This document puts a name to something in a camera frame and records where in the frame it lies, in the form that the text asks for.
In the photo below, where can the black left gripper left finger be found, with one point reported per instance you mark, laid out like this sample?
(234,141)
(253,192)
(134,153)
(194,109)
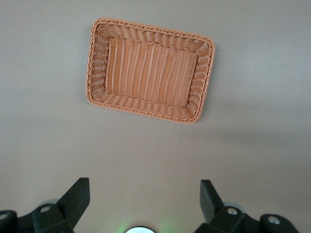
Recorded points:
(75,204)

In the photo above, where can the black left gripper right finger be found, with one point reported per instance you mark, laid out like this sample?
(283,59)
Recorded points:
(211,204)

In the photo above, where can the brown wicker basket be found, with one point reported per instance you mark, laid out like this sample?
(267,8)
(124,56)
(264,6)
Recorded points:
(150,72)

